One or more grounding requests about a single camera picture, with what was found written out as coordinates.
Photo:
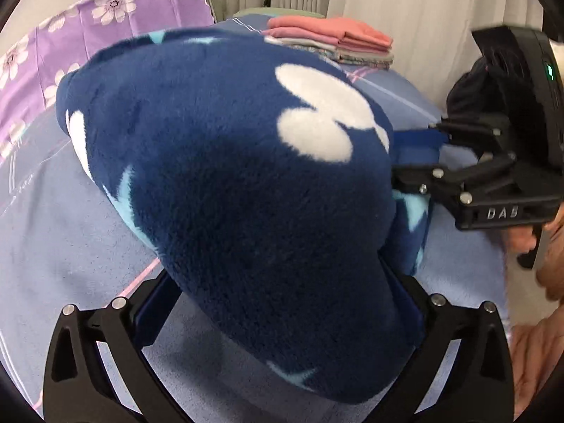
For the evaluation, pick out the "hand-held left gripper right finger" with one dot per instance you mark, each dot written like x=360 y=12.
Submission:
x=407 y=297

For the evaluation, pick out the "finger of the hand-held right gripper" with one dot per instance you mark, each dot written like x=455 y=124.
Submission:
x=467 y=131
x=423 y=180

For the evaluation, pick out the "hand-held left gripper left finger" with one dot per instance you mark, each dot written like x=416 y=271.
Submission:
x=152 y=313

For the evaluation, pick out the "navy fleece garment white spots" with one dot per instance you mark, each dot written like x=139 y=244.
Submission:
x=220 y=185

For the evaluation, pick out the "person's right hand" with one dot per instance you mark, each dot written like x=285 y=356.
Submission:
x=553 y=251

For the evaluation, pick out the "light blue bed sheet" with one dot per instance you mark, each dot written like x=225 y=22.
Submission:
x=66 y=238

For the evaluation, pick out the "grey patterned folded garment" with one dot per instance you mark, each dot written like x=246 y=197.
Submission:
x=361 y=58

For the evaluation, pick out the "white curtain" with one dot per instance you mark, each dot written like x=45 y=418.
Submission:
x=396 y=9

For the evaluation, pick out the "salmon pink folded garment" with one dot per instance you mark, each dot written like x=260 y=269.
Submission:
x=335 y=31

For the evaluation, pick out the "green pillow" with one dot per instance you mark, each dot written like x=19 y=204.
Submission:
x=282 y=12

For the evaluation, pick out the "purple floral pillow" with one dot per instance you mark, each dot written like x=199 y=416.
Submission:
x=110 y=13

